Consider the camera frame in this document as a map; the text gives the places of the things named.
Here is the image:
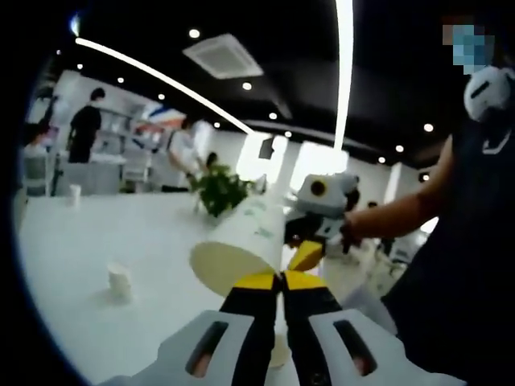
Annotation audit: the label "person's right hand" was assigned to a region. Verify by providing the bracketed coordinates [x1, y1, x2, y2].
[341, 212, 366, 255]

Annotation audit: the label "black wall-mounted box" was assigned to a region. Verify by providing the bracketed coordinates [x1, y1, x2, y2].
[259, 136, 277, 160]

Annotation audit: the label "white storage shelves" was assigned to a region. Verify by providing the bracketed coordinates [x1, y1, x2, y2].
[98, 106, 170, 182]

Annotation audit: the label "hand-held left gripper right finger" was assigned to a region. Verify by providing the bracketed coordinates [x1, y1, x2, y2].
[282, 269, 468, 386]

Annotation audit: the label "white mesh chair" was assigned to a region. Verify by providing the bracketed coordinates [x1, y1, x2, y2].
[22, 152, 53, 198]

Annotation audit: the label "green potted plant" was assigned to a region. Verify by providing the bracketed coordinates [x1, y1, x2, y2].
[192, 162, 255, 219]

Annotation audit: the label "ceiling air conditioner vent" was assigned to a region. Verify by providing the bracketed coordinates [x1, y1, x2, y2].
[181, 32, 265, 80]

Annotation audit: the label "ceiling spot lights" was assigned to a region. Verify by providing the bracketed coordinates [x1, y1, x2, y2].
[56, 27, 434, 182]

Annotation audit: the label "grey counter desk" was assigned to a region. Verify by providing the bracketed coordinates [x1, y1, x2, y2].
[54, 158, 126, 198]

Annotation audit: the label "red blue wall banner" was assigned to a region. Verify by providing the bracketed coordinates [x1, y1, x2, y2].
[134, 102, 188, 140]

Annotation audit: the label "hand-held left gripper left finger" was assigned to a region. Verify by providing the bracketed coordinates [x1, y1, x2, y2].
[100, 272, 281, 386]

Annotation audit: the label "long curved ceiling light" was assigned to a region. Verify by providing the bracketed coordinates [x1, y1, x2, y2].
[332, 0, 355, 150]
[74, 36, 257, 136]

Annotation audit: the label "white chest-worn device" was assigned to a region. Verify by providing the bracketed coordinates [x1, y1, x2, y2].
[462, 66, 515, 124]

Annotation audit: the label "white paper cup green print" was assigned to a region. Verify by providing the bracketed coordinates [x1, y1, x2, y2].
[107, 261, 134, 303]
[188, 197, 287, 298]

